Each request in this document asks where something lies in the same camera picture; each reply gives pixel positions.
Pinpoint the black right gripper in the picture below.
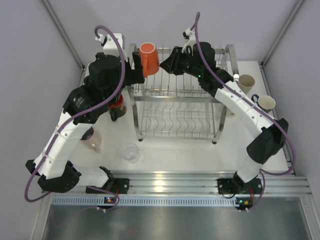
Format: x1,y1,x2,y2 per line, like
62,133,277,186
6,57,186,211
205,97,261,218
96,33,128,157
159,47,202,80

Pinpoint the black mug with orange print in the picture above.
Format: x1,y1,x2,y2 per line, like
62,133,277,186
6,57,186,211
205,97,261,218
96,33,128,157
108,94,127,122

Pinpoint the steel two-tier dish rack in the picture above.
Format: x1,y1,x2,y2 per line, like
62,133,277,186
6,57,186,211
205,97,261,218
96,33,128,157
128,43,240,145

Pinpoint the beige paper cup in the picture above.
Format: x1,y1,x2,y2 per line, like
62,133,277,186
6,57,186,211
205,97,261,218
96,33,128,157
237,74,256,94

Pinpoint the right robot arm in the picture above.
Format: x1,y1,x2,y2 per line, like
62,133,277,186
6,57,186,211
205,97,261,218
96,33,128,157
160,42,289,193

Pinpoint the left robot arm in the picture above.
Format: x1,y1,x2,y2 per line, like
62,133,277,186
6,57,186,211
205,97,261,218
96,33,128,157
25,51,145,193

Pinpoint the clear glass cup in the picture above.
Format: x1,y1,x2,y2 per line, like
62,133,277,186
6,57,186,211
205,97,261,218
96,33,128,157
120,143,140,163

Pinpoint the cream mug green inside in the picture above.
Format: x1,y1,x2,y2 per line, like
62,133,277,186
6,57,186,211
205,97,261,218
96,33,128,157
225,108,236,118

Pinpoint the pink translucent tumbler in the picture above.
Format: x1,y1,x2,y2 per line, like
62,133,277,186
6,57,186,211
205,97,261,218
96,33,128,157
80,127,102,153

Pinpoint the dark teal mug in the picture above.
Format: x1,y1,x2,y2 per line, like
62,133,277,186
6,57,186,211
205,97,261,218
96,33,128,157
251,94,276,113

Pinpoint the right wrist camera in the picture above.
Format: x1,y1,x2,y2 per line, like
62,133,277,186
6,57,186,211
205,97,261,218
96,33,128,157
181,28,196,54

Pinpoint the aluminium frame post right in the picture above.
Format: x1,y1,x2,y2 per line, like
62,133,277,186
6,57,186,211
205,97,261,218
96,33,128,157
260,0,307,69

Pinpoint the aluminium frame post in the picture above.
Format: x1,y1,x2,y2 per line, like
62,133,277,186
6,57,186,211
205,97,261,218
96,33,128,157
39,0,85,71
260,0,307,69

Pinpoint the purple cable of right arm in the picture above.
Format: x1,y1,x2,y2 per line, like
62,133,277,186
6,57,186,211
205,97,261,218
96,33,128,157
191,11,297,213

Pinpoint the aluminium frame post left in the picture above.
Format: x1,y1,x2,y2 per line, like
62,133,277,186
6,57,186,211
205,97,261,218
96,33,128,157
39,0,85,71

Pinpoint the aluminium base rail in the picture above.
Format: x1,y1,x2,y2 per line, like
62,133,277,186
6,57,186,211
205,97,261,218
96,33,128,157
41,170,313,196

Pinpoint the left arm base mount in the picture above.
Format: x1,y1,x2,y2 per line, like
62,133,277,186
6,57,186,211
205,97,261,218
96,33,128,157
85,178,130,195

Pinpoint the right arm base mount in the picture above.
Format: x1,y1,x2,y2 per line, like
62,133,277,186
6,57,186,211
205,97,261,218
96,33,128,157
217,178,254,199

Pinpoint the perforated cable duct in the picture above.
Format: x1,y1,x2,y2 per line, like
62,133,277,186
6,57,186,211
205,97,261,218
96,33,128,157
51,195,239,207

